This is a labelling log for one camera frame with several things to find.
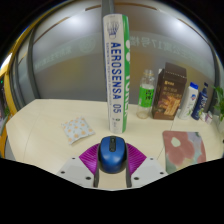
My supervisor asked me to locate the brown cardboard box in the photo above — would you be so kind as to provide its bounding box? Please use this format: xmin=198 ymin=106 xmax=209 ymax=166
xmin=151 ymin=61 xmax=188 ymax=121

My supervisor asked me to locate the clear bottle with green label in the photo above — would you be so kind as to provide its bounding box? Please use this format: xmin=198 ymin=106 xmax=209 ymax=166
xmin=135 ymin=68 xmax=156 ymax=120

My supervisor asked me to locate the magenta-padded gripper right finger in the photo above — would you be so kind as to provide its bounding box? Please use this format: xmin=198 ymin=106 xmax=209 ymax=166
xmin=125 ymin=143 xmax=169 ymax=189

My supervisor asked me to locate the small patterned tissue pack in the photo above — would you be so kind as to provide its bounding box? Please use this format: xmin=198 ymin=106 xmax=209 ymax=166
xmin=60 ymin=116 xmax=96 ymax=145

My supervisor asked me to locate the white bottle with blue cap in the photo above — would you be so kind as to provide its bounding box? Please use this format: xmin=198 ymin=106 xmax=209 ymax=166
xmin=178 ymin=81 xmax=200 ymax=121

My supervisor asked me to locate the green potted plant white pot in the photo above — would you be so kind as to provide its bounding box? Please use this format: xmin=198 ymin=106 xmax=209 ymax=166
xmin=212 ymin=85 xmax=224 ymax=134

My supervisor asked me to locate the white and green shuttlecock tube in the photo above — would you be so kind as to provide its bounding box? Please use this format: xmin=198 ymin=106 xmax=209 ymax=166
xmin=102 ymin=13 xmax=131 ymax=134

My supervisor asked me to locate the blue and black computer mouse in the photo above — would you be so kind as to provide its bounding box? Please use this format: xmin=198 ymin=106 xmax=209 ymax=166
xmin=97 ymin=135 xmax=129 ymax=175

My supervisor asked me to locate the dark blue shampoo bottle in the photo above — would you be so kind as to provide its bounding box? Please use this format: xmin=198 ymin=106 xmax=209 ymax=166
xmin=190 ymin=82 xmax=210 ymax=122

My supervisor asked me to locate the floral pastel mouse pad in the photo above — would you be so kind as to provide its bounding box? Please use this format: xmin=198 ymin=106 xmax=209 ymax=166
xmin=161 ymin=130 xmax=208 ymax=175

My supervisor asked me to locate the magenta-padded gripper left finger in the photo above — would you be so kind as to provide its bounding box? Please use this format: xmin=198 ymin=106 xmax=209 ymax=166
xmin=55 ymin=143 xmax=101 ymax=189

